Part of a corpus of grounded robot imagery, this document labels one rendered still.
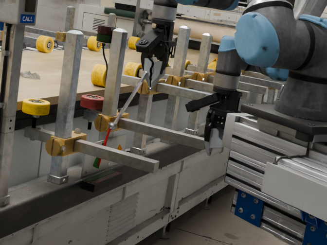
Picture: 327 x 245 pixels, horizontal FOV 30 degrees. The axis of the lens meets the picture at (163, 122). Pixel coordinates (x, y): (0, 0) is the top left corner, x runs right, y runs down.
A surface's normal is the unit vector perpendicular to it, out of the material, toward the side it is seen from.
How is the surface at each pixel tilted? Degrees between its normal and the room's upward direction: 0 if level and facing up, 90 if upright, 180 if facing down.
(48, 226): 90
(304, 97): 72
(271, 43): 89
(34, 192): 0
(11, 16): 90
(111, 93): 90
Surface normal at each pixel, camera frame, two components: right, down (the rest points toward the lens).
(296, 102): -0.51, -0.22
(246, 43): -0.88, 0.08
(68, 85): -0.43, 0.12
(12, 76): 0.89, 0.22
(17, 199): 0.15, -0.97
